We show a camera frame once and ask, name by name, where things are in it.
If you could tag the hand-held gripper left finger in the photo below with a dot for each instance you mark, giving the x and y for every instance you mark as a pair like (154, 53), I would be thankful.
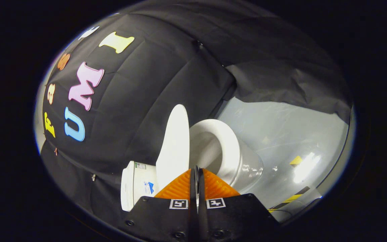
(163, 222)

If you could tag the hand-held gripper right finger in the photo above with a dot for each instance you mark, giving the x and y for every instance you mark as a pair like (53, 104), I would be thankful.
(233, 218)

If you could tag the white toilet tank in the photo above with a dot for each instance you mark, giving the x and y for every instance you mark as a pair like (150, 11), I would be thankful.
(136, 188)

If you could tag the white toilet seat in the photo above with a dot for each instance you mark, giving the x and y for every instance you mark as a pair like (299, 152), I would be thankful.
(229, 141)

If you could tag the black yellow striped floor tape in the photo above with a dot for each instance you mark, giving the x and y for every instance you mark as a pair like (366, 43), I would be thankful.
(292, 198)

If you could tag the small yellow tape piece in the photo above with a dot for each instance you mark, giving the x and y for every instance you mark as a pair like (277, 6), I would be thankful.
(296, 160)

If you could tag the black backdrop cloth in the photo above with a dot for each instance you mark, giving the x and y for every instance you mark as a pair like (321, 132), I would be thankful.
(153, 84)

